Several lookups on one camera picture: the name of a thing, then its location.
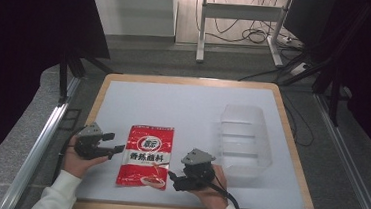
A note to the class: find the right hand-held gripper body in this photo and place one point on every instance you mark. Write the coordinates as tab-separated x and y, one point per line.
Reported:
198	169

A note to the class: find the white cabinet panel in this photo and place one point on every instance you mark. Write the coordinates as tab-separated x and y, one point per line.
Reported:
132	11

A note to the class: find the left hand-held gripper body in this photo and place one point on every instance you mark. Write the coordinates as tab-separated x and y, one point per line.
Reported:
88	140

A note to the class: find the white table mat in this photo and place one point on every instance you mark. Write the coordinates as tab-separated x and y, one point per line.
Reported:
189	111

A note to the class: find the white power strip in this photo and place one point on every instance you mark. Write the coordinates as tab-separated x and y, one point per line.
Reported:
298	68

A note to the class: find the clear plastic rack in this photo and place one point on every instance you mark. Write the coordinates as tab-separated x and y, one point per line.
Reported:
245	141

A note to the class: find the person's left hand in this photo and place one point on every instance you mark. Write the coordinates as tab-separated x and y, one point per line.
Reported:
78	163

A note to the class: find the aluminium rail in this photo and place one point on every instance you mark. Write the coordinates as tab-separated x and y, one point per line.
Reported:
352	164
36	146

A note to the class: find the white metal desk frame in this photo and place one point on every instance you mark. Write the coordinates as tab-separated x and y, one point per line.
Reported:
244	12

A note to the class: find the black metal stand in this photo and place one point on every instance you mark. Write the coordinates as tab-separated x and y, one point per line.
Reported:
67	75
333	96

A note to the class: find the person's right hand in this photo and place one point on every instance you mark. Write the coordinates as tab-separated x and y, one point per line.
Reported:
211	195

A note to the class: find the red seasoning packet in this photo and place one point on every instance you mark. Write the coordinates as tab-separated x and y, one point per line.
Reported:
146	156

